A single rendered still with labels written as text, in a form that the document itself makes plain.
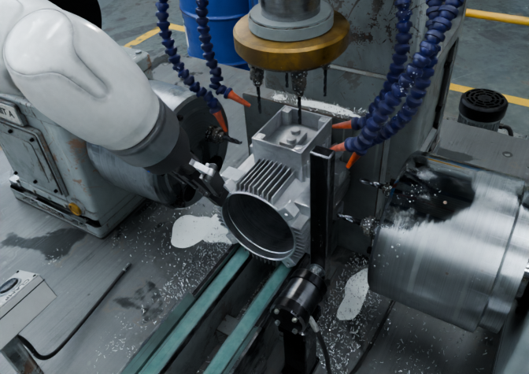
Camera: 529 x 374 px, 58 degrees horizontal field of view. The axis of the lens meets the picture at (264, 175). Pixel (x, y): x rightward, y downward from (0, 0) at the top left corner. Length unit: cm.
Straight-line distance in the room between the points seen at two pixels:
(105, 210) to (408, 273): 73
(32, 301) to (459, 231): 62
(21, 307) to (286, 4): 58
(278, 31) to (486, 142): 91
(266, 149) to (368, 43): 28
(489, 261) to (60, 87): 56
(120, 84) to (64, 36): 7
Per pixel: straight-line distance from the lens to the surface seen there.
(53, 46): 48
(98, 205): 116
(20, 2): 63
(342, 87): 100
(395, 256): 72
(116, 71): 50
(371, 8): 92
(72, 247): 123
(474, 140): 148
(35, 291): 81
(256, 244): 92
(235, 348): 83
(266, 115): 96
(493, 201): 72
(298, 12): 71
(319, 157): 62
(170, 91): 97
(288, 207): 78
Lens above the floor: 163
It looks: 40 degrees down
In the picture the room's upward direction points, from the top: 5 degrees counter-clockwise
